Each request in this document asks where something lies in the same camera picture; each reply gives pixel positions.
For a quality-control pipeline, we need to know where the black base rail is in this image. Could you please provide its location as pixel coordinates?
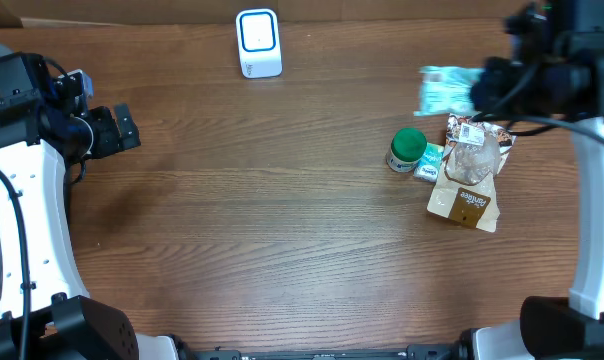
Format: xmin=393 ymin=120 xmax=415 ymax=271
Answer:
xmin=170 ymin=335 xmax=474 ymax=360

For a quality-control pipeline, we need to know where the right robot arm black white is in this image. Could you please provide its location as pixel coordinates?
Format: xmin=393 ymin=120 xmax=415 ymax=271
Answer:
xmin=450 ymin=0 xmax=604 ymax=359

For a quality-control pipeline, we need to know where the teal snack packet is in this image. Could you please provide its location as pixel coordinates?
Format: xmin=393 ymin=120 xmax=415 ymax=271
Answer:
xmin=414 ymin=66 xmax=484 ymax=116

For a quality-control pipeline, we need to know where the white barcode scanner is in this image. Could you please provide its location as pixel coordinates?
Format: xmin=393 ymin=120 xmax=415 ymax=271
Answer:
xmin=236 ymin=8 xmax=283 ymax=79

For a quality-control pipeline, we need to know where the teal tissue pack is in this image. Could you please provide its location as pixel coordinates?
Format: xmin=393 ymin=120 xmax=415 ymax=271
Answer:
xmin=413 ymin=143 xmax=444 ymax=183

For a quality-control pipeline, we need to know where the green lid jar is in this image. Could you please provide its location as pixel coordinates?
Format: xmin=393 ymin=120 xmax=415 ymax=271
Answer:
xmin=386 ymin=128 xmax=427 ymax=173

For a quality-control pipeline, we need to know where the beige brown food pouch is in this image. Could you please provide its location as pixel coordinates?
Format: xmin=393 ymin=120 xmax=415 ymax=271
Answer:
xmin=427 ymin=114 xmax=516 ymax=233

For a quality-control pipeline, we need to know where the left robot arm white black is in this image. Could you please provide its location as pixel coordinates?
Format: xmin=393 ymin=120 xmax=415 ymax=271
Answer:
xmin=0 ymin=44 xmax=190 ymax=359

